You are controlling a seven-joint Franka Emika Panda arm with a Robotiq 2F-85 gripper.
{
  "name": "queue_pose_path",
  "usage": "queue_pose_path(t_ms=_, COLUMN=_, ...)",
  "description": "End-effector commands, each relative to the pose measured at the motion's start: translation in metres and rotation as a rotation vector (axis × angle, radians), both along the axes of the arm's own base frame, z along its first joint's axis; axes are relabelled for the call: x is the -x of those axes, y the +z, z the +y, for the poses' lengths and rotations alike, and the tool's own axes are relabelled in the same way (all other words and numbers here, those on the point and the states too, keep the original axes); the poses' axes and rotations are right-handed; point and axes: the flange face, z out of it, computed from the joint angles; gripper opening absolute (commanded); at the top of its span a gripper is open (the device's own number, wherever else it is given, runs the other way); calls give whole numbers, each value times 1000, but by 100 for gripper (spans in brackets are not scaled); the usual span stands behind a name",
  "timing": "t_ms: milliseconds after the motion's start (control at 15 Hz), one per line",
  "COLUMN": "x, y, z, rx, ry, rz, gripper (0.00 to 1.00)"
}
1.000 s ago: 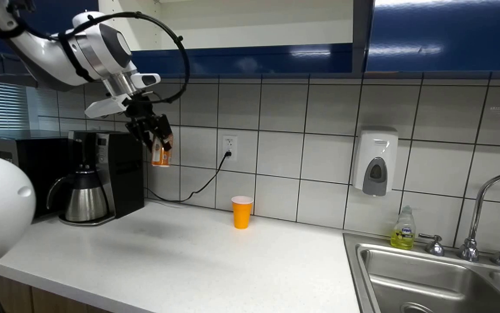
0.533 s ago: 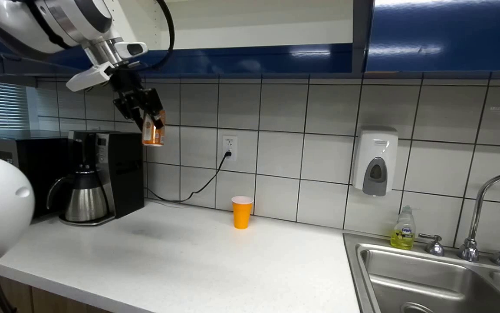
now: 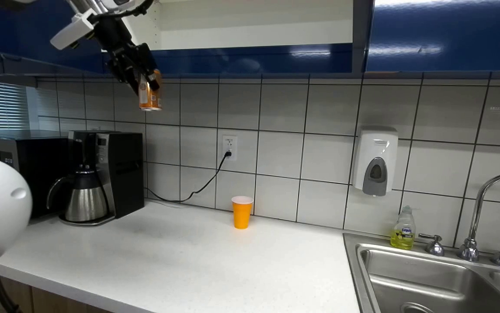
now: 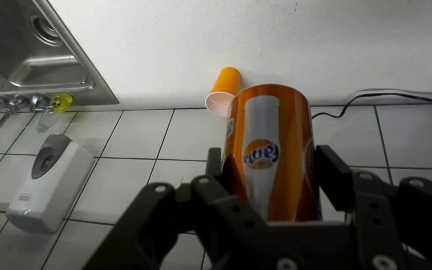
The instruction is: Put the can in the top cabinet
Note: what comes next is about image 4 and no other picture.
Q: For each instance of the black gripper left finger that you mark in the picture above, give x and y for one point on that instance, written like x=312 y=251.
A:
x=176 y=220

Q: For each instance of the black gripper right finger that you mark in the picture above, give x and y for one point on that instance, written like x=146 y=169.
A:
x=396 y=215

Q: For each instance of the white soap dispenser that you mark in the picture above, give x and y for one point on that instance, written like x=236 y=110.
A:
x=51 y=182

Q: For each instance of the orange plastic cup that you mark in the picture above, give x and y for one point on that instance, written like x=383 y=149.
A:
x=224 y=92

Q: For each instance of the green dish soap bottle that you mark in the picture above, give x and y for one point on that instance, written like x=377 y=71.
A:
x=62 y=101

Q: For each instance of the chrome faucet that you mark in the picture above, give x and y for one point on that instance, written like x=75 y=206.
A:
x=11 y=104

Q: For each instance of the stainless steel sink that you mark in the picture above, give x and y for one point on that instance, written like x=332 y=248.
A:
x=30 y=46

